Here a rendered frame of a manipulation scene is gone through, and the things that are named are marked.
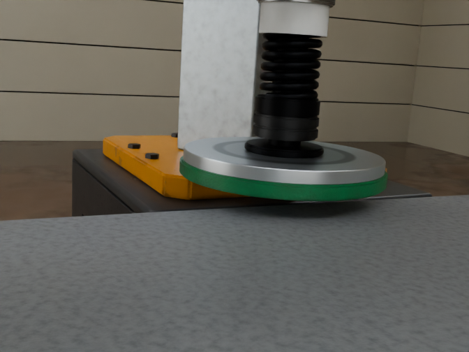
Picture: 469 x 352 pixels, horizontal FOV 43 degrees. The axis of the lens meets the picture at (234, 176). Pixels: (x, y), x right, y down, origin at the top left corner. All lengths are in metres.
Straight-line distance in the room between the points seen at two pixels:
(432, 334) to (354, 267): 0.10
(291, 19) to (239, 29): 0.60
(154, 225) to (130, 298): 0.15
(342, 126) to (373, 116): 0.46
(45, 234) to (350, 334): 0.25
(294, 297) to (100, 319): 0.12
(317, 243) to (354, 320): 0.14
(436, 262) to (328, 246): 0.08
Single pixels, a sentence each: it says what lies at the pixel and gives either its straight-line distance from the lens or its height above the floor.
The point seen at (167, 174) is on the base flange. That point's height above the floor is 0.78.
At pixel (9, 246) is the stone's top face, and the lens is 0.46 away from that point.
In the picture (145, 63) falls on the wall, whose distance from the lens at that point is 6.57.
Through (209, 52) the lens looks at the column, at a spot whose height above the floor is 0.99.
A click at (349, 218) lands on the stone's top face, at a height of 0.84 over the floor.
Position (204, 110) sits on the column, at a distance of 1.24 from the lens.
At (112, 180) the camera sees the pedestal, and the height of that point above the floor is 0.74.
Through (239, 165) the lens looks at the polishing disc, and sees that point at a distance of 0.54.
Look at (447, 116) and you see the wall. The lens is 7.71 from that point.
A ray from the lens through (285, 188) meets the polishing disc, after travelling 0.54.
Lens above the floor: 0.99
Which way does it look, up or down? 11 degrees down
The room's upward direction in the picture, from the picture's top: 4 degrees clockwise
